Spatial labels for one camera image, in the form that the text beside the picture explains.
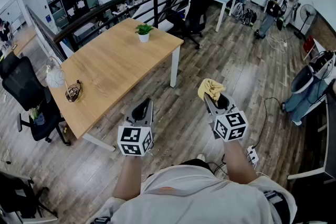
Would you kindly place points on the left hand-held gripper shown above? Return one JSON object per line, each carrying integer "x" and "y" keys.
{"x": 131, "y": 139}

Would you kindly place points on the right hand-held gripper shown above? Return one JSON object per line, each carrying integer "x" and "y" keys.
{"x": 231, "y": 126}

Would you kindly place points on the yellow cloth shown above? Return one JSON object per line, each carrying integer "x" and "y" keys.
{"x": 210, "y": 86}

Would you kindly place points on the green plant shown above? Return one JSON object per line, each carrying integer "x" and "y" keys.
{"x": 144, "y": 31}

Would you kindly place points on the person's left forearm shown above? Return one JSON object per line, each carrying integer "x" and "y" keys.
{"x": 128, "y": 178}

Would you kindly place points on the person's right forearm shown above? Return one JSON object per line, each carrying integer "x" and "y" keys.
{"x": 239, "y": 162}

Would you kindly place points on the person's white shoe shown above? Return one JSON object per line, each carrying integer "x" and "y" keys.
{"x": 200, "y": 157}

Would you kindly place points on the white power strip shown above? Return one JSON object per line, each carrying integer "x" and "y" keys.
{"x": 252, "y": 154}

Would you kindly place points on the person's black trousers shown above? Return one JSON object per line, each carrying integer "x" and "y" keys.
{"x": 195, "y": 163}

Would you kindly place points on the grey seat shell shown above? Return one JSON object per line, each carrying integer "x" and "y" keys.
{"x": 302, "y": 81}

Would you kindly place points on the black backpack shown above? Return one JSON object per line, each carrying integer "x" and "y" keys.
{"x": 249, "y": 17}

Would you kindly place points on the white globe desk lamp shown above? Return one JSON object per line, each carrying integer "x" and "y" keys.
{"x": 55, "y": 78}

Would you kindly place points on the person's white shirt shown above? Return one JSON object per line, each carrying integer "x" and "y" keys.
{"x": 197, "y": 199}

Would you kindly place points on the red stool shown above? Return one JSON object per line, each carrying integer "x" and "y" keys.
{"x": 309, "y": 44}

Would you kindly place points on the black metal railing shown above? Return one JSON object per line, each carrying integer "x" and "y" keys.
{"x": 110, "y": 2}

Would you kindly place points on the black mesh office chair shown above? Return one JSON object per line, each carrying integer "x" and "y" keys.
{"x": 22, "y": 84}

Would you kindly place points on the black standing fan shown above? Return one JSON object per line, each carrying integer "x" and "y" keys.
{"x": 307, "y": 13}

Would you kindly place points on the black chair with grey frame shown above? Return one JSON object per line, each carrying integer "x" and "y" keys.
{"x": 15, "y": 199}

